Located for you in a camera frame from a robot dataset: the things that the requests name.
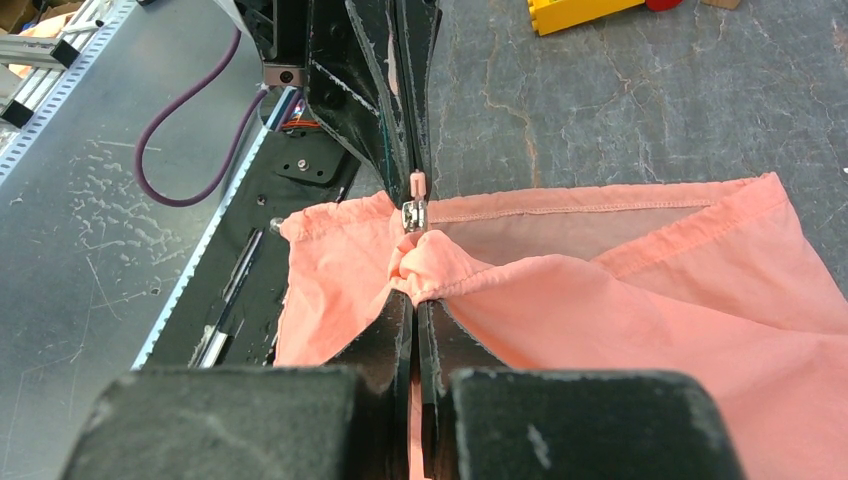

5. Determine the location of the salmon pink zip jacket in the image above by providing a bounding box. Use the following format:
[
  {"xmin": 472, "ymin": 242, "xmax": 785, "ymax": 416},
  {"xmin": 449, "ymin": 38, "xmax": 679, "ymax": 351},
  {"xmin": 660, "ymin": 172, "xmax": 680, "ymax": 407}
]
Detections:
[{"xmin": 274, "ymin": 173, "xmax": 847, "ymax": 479}]

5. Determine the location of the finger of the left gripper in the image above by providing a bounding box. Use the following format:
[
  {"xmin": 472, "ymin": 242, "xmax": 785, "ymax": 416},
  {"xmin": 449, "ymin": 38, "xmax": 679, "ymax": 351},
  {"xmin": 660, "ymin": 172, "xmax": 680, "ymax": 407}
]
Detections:
[
  {"xmin": 397, "ymin": 0, "xmax": 442, "ymax": 187},
  {"xmin": 305, "ymin": 0, "xmax": 411, "ymax": 206}
]

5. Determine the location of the yellow red toy block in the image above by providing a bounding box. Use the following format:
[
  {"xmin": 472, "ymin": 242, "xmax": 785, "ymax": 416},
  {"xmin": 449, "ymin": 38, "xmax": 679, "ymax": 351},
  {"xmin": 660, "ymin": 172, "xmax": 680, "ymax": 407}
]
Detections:
[{"xmin": 527, "ymin": 0, "xmax": 682, "ymax": 36}]

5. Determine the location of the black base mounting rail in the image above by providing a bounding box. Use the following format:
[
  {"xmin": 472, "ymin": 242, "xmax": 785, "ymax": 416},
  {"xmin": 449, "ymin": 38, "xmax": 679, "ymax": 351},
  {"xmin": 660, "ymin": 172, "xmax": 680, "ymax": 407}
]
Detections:
[{"xmin": 133, "ymin": 128, "xmax": 359, "ymax": 369}]

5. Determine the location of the small wooden cube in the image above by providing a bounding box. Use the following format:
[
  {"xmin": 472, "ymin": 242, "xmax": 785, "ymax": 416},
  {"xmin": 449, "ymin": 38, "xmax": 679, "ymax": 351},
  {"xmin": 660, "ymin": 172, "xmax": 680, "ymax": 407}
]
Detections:
[{"xmin": 700, "ymin": 0, "xmax": 741, "ymax": 10}]

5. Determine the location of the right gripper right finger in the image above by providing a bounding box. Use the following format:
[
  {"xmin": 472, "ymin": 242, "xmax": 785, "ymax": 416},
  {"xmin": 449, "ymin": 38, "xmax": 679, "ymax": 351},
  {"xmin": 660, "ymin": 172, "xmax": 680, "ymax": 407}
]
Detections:
[{"xmin": 418, "ymin": 301, "xmax": 744, "ymax": 479}]

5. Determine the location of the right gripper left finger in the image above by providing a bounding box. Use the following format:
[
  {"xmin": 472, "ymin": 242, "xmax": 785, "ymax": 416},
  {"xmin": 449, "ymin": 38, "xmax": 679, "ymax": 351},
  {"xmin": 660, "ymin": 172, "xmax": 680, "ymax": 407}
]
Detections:
[{"xmin": 62, "ymin": 291, "xmax": 413, "ymax": 479}]

